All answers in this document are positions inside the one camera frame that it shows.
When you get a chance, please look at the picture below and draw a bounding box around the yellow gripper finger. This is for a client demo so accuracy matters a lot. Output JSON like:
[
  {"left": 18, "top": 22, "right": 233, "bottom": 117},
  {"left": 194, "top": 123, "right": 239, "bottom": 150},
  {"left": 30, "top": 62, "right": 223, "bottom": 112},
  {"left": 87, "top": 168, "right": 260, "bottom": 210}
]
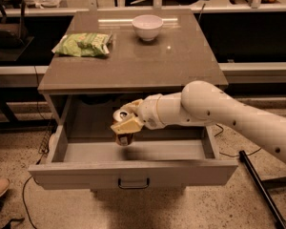
[
  {"left": 111, "top": 113, "right": 144, "bottom": 135},
  {"left": 121, "top": 99, "right": 143, "bottom": 114}
]

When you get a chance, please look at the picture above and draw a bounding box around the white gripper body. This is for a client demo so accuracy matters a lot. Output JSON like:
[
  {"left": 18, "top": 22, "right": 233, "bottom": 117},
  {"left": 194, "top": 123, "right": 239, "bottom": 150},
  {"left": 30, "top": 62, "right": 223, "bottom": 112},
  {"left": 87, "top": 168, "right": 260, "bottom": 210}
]
[{"left": 137, "top": 94, "right": 165, "bottom": 130}]

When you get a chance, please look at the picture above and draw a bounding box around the orange soda can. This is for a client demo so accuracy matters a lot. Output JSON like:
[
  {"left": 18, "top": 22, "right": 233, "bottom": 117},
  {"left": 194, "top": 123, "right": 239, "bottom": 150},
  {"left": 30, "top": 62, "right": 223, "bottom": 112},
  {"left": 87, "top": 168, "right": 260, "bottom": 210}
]
[{"left": 112, "top": 108, "right": 135, "bottom": 147}]

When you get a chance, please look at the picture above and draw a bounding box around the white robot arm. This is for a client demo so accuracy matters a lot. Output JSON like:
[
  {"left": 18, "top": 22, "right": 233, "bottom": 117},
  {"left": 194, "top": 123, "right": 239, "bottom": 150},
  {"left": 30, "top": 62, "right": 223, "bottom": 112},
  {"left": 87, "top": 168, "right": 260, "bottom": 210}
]
[{"left": 112, "top": 81, "right": 286, "bottom": 164}]

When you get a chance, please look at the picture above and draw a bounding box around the open grey top drawer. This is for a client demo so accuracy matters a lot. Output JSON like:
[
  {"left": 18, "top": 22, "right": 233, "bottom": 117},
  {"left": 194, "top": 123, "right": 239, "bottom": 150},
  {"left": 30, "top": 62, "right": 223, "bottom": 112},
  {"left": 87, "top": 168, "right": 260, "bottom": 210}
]
[{"left": 29, "top": 96, "right": 237, "bottom": 190}]

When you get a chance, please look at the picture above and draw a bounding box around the grey drawer cabinet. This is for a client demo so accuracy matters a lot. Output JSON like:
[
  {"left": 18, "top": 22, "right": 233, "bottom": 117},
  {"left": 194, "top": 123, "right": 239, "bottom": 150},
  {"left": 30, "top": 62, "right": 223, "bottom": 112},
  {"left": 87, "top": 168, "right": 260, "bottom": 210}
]
[{"left": 38, "top": 9, "right": 228, "bottom": 118}]

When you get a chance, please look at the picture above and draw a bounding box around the green chip bag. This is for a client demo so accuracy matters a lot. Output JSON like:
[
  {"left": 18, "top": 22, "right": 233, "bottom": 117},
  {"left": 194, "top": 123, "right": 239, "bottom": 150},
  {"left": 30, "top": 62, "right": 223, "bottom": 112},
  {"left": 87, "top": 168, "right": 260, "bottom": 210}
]
[{"left": 52, "top": 32, "right": 112, "bottom": 57}]

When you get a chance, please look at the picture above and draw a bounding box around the white ceramic bowl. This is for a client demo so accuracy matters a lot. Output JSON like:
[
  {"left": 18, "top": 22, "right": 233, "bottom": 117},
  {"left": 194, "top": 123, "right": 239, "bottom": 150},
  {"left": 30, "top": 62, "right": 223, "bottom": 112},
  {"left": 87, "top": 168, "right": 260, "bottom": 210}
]
[{"left": 132, "top": 14, "right": 163, "bottom": 41}]

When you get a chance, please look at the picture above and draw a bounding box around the black metal floor stand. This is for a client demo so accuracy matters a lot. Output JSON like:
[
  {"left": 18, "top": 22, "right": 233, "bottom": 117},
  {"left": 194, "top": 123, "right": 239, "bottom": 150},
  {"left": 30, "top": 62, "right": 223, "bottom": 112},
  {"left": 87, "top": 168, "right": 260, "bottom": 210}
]
[{"left": 239, "top": 151, "right": 286, "bottom": 229}]

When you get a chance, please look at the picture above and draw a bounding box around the dark chair left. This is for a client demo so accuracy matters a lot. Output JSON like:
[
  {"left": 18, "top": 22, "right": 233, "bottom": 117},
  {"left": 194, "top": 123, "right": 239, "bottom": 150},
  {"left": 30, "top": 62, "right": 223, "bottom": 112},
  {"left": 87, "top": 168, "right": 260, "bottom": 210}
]
[{"left": 0, "top": 0, "right": 33, "bottom": 62}]

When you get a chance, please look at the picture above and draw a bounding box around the black drawer handle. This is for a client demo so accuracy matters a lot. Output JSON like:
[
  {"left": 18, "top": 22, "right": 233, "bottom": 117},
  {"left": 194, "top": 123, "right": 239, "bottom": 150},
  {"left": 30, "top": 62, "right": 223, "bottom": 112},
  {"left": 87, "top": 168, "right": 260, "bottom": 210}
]
[{"left": 117, "top": 178, "right": 150, "bottom": 190}]

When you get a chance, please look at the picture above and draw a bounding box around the black floor cable right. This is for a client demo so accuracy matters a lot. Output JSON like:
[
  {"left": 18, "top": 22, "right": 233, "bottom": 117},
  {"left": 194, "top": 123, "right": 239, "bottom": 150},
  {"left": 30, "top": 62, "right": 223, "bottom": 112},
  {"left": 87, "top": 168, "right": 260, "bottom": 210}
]
[{"left": 213, "top": 123, "right": 263, "bottom": 158}]

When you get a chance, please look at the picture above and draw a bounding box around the black floor cable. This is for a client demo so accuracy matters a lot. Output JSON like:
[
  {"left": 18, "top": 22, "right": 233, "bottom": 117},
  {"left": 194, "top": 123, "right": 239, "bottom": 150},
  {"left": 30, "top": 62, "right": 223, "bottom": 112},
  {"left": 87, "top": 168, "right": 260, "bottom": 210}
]
[
  {"left": 21, "top": 65, "right": 51, "bottom": 229},
  {"left": 213, "top": 123, "right": 263, "bottom": 158}
]

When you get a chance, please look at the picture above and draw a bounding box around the black floor cable left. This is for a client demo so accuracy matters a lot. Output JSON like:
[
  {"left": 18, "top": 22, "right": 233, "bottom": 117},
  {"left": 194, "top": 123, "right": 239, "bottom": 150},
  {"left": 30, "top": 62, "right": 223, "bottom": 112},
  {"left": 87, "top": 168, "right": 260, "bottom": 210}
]
[{"left": 21, "top": 65, "right": 51, "bottom": 229}]

